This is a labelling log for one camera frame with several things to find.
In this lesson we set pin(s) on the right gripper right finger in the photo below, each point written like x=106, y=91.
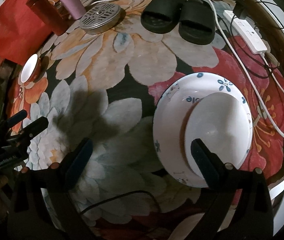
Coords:
x=243, y=209

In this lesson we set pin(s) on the person left hand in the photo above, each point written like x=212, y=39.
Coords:
x=21, y=198

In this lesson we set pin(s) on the red shopping bag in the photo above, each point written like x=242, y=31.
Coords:
x=22, y=32

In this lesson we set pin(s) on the white power strip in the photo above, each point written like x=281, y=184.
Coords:
x=247, y=32

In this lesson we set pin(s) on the black slipper left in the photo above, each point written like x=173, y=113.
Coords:
x=161, y=16

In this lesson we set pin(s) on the small bear plate lovable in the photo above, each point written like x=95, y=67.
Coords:
x=171, y=116

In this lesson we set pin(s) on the white bowl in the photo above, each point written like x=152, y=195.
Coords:
x=31, y=69
x=224, y=123

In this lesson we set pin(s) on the black slipper right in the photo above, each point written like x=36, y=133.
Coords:
x=197, y=22

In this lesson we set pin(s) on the dark red thermos bottle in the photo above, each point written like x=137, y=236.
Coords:
x=49, y=15

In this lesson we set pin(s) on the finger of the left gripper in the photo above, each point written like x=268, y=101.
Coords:
x=12, y=121
x=31, y=129

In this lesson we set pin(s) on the round metal perforated tin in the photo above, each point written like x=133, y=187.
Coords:
x=100, y=18

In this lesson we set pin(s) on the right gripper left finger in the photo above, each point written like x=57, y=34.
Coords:
x=60, y=181

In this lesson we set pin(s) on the black slipper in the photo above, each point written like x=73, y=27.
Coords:
x=161, y=16
x=197, y=22

